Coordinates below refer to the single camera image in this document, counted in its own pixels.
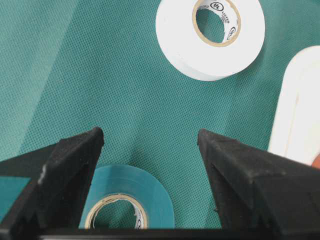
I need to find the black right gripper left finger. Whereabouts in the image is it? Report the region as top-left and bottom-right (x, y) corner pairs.
(0, 127), (104, 240)

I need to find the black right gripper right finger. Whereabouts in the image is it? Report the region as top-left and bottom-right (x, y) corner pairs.
(197, 129), (320, 240)

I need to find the white tape roll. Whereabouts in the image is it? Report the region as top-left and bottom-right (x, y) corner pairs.
(155, 0), (265, 82)

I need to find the green tape roll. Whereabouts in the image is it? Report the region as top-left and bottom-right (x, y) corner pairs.
(79, 164), (175, 229)

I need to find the white plastic case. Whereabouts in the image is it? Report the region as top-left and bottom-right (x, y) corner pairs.
(268, 45), (320, 168)

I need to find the green table cloth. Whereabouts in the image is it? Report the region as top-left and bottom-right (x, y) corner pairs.
(0, 0), (320, 229)

